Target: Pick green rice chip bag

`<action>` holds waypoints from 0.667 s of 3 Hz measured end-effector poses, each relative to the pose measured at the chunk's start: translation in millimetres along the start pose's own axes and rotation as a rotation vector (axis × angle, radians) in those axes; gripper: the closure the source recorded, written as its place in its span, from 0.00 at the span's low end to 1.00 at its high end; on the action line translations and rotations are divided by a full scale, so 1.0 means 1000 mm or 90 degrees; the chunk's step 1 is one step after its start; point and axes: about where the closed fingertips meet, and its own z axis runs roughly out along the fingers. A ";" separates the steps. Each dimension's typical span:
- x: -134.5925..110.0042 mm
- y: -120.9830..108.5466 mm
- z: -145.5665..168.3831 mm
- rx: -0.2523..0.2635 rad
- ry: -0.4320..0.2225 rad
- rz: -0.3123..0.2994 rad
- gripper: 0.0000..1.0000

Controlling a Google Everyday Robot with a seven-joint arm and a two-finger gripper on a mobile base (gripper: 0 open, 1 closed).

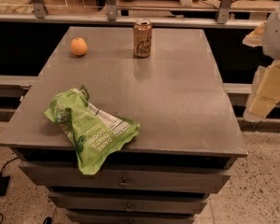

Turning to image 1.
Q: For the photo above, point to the black power adapter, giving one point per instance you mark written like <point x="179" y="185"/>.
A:
<point x="4" y="181"/>

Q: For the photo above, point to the grey drawer cabinet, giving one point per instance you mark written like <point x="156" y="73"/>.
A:
<point x="189" y="136"/>

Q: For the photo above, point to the metal railing frame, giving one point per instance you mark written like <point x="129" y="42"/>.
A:
<point x="190" y="13"/>

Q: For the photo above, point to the gold soda can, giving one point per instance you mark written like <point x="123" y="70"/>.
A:
<point x="142" y="38"/>

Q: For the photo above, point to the orange fruit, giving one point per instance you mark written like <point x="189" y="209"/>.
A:
<point x="79" y="46"/>

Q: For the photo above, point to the green rice chip bag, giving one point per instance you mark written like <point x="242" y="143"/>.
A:
<point x="94" y="133"/>

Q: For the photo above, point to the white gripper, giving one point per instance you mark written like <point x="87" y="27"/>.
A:
<point x="277" y="34"/>

